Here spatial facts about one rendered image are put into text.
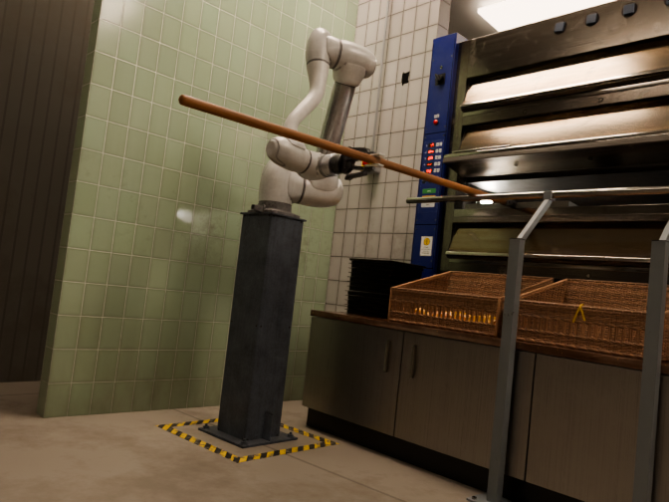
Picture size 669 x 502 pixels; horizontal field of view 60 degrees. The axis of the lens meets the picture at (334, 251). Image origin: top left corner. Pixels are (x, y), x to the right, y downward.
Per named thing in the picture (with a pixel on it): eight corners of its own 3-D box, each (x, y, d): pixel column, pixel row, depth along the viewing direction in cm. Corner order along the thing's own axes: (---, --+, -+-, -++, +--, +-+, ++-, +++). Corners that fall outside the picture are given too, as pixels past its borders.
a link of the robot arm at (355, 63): (289, 197, 283) (330, 205, 292) (299, 208, 269) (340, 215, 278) (331, 36, 260) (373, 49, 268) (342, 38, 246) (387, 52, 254)
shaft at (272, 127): (181, 103, 156) (182, 92, 156) (176, 105, 158) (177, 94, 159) (506, 204, 275) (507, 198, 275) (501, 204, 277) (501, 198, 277)
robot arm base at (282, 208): (239, 211, 265) (240, 199, 266) (275, 219, 282) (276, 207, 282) (265, 210, 253) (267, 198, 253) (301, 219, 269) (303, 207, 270)
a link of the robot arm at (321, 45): (312, 54, 242) (341, 62, 247) (313, 17, 247) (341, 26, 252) (300, 71, 253) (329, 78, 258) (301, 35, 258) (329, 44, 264)
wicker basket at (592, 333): (559, 341, 255) (565, 278, 257) (708, 362, 213) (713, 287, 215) (501, 338, 222) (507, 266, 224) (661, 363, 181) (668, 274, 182)
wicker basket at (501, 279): (444, 324, 297) (450, 270, 299) (552, 339, 258) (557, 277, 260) (384, 320, 263) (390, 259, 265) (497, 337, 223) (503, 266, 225)
